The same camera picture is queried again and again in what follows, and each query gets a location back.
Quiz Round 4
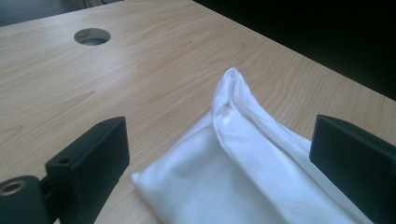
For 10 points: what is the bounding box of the white printed t-shirt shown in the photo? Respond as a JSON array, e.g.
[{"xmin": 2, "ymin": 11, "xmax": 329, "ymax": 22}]
[{"xmin": 130, "ymin": 67, "xmax": 375, "ymax": 224}]

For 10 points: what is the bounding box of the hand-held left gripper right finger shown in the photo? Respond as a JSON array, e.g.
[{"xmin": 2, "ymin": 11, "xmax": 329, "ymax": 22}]
[{"xmin": 308, "ymin": 114, "xmax": 396, "ymax": 224}]

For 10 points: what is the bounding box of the grey round cable grommet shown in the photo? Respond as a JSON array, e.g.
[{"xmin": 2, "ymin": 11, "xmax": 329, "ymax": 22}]
[{"xmin": 73, "ymin": 27, "xmax": 112, "ymax": 47}]

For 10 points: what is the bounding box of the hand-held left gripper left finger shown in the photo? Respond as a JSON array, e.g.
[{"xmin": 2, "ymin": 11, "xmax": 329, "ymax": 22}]
[{"xmin": 45, "ymin": 116, "xmax": 131, "ymax": 224}]

